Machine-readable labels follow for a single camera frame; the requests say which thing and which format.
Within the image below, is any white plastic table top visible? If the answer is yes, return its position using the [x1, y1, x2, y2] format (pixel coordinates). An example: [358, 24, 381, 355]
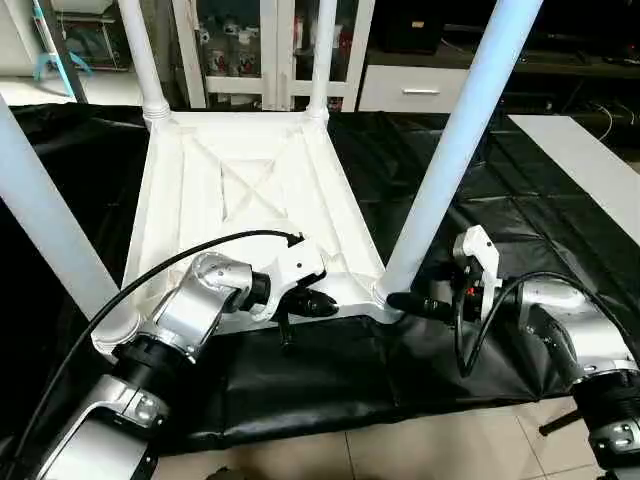
[92, 108, 396, 356]

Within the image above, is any black work mat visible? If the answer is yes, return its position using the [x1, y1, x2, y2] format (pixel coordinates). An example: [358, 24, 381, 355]
[0, 100, 640, 456]

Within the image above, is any black tripod leg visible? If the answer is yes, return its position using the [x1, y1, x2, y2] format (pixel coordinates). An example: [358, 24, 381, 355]
[538, 405, 586, 437]

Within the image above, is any white flat board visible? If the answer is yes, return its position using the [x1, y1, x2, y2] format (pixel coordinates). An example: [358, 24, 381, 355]
[508, 113, 640, 246]

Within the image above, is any white drawer unit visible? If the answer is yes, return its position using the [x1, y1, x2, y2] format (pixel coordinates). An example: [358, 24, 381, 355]
[358, 65, 481, 113]

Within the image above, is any white glass door cabinet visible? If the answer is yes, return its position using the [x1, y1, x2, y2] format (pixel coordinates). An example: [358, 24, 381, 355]
[172, 0, 376, 113]

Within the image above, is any light blue stand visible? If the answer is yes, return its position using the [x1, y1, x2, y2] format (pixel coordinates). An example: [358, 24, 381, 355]
[32, 0, 96, 83]

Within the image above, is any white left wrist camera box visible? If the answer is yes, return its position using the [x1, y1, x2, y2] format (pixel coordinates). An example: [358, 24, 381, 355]
[250, 235, 329, 323]

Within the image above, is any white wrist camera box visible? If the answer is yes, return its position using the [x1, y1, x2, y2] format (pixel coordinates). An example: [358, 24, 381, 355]
[250, 235, 329, 323]
[452, 225, 503, 321]

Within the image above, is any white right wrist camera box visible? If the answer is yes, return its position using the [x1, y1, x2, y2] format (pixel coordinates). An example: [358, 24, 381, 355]
[452, 225, 503, 321]

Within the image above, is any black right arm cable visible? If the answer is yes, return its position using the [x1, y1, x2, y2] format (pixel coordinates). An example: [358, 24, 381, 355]
[452, 270, 640, 379]

